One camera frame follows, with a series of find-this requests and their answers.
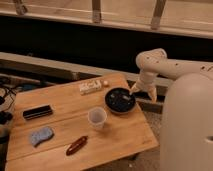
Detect white ceramic cup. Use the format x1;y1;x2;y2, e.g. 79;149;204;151
87;107;107;130

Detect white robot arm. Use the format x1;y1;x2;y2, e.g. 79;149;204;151
131;48;213;171

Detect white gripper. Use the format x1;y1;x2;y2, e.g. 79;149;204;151
130;71;157;102

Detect wooden folding table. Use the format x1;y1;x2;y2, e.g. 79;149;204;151
5;74;158;171

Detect dark ceramic bowl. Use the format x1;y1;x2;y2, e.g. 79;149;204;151
105;87;136;115

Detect black cables at left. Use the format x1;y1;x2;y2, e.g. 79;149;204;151
0;78;17;141

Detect reddish brown oblong object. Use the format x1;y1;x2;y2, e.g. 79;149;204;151
66;136;88;156

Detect white rectangular box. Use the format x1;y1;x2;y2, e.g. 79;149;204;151
79;80;102;95

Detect black rectangular case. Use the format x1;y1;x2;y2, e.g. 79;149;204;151
23;105;53;120

